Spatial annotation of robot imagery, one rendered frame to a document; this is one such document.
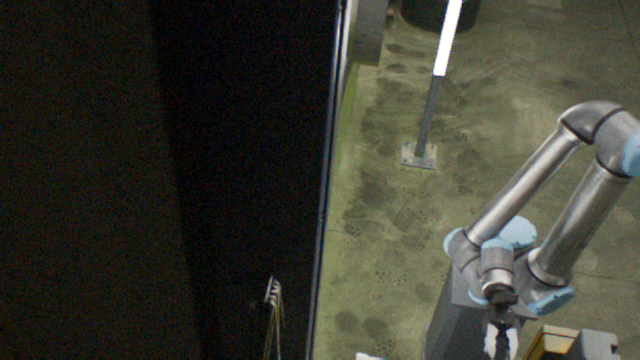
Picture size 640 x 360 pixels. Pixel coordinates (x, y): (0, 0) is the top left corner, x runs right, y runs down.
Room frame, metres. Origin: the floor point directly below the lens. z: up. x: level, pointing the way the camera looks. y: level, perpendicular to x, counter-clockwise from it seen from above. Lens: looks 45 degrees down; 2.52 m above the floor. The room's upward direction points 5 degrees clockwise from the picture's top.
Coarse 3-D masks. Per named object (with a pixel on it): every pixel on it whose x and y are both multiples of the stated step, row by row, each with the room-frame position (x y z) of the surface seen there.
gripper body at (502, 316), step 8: (488, 288) 1.01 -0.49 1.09; (496, 288) 1.00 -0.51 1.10; (504, 288) 1.00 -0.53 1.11; (488, 296) 1.00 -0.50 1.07; (488, 304) 1.00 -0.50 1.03; (496, 304) 0.95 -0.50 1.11; (488, 312) 0.93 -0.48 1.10; (496, 312) 0.93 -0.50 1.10; (504, 312) 0.93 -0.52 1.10; (512, 312) 0.93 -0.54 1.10; (496, 320) 0.91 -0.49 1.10; (504, 320) 0.91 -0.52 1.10; (512, 320) 0.91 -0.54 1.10; (496, 328) 0.90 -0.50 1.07; (504, 328) 0.90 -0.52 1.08; (496, 336) 0.90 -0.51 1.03; (504, 336) 0.89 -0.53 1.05
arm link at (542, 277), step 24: (600, 120) 1.31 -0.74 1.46; (624, 120) 1.29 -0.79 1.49; (600, 144) 1.28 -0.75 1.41; (624, 144) 1.23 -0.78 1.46; (600, 168) 1.24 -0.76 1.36; (624, 168) 1.20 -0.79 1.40; (576, 192) 1.26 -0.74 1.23; (600, 192) 1.21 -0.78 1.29; (576, 216) 1.22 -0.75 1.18; (600, 216) 1.20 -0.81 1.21; (552, 240) 1.23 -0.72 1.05; (576, 240) 1.20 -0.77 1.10; (528, 264) 1.23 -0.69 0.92; (552, 264) 1.20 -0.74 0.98; (528, 288) 1.19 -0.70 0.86; (552, 288) 1.17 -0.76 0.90
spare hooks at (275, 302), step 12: (264, 276) 0.63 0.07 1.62; (276, 288) 0.61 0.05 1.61; (252, 300) 0.58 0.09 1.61; (264, 300) 0.57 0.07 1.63; (276, 300) 0.60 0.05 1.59; (276, 312) 0.59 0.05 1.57; (276, 324) 0.59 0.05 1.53; (276, 336) 0.59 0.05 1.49; (264, 348) 0.59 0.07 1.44; (276, 348) 0.59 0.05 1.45
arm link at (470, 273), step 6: (480, 258) 1.19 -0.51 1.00; (474, 264) 1.17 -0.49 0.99; (462, 270) 1.17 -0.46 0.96; (468, 270) 1.15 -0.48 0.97; (474, 270) 1.15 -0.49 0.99; (468, 276) 1.14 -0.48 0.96; (474, 276) 1.13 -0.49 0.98; (480, 276) 1.10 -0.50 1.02; (468, 282) 1.13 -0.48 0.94; (474, 282) 1.12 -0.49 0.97; (480, 282) 1.10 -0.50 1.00; (474, 288) 1.11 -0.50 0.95; (480, 288) 1.09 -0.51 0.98; (474, 294) 1.10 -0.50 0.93; (480, 294) 1.09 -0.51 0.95; (474, 300) 1.09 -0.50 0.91; (480, 300) 1.08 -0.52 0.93; (486, 300) 1.08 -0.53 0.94
